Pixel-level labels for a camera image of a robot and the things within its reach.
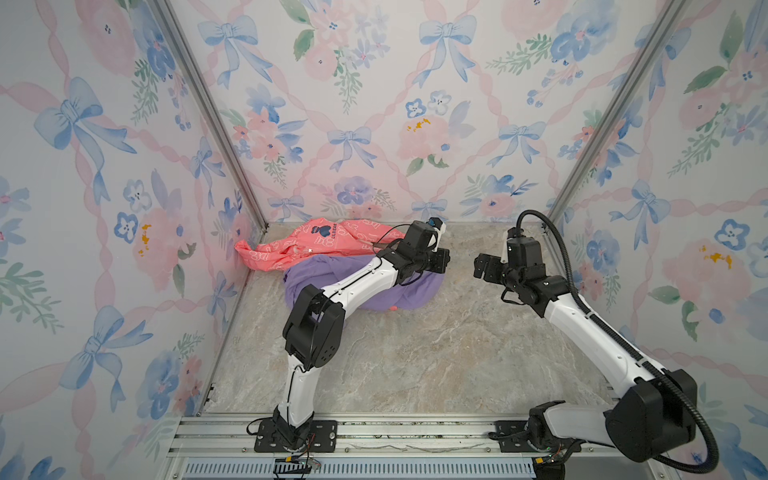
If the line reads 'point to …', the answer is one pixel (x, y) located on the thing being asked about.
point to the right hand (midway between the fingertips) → (489, 261)
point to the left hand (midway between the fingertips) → (454, 255)
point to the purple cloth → (322, 270)
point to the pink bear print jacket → (317, 238)
